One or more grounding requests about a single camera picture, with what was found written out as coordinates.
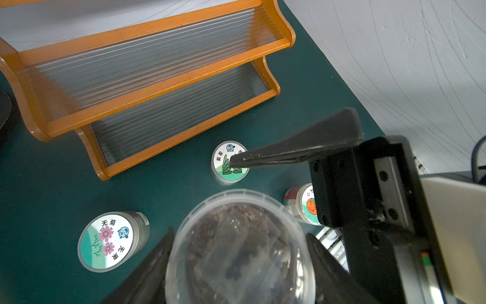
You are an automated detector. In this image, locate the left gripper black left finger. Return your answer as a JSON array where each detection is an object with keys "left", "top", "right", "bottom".
[{"left": 101, "top": 228, "right": 175, "bottom": 303}]

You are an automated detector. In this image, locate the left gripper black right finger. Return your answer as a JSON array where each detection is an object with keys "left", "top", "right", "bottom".
[{"left": 306, "top": 234, "right": 378, "bottom": 303}]

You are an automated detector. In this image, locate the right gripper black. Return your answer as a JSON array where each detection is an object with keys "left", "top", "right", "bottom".
[{"left": 229, "top": 108, "right": 456, "bottom": 303}]

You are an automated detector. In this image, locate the jar with purple flower lid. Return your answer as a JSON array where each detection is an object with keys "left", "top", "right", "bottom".
[{"left": 77, "top": 212, "right": 150, "bottom": 273}]

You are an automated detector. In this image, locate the small clear container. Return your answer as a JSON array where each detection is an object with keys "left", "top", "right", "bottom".
[{"left": 165, "top": 189, "right": 316, "bottom": 303}]

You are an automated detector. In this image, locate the jar with green tree lid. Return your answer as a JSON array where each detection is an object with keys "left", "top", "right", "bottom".
[{"left": 211, "top": 141, "right": 249, "bottom": 185}]

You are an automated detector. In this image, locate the wooden two-tier shelf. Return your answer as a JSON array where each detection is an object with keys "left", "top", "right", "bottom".
[{"left": 1, "top": 1, "right": 296, "bottom": 181}]

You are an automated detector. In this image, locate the jar with tomato lid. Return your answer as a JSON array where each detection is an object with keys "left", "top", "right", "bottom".
[{"left": 283, "top": 183, "right": 321, "bottom": 225}]

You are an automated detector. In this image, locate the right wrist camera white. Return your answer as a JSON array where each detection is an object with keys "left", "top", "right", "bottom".
[{"left": 421, "top": 176, "right": 485, "bottom": 303}]

